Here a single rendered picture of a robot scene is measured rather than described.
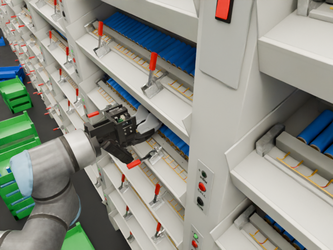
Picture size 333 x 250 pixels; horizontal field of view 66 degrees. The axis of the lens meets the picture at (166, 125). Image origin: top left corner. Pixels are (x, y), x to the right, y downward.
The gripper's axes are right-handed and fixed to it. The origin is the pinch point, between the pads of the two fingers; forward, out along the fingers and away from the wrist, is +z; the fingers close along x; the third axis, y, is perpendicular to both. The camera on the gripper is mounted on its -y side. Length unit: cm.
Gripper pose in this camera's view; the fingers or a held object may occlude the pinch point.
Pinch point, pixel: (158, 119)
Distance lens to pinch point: 72.0
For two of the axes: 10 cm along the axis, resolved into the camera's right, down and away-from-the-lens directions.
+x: -5.9, -4.8, 6.5
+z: 8.1, -3.9, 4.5
